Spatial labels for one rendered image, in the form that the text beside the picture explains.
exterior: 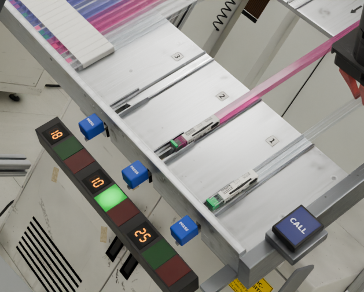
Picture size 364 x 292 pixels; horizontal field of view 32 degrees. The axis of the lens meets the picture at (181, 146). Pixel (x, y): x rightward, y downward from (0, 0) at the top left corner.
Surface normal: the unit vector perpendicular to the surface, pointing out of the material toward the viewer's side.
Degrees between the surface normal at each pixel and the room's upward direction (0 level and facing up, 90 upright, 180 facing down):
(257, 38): 90
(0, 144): 0
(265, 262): 90
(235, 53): 90
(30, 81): 90
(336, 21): 43
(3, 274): 0
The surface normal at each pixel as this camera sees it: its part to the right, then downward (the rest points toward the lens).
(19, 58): 0.62, 0.62
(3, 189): 0.50, -0.79
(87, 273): -0.61, -0.03
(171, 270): -0.04, -0.60
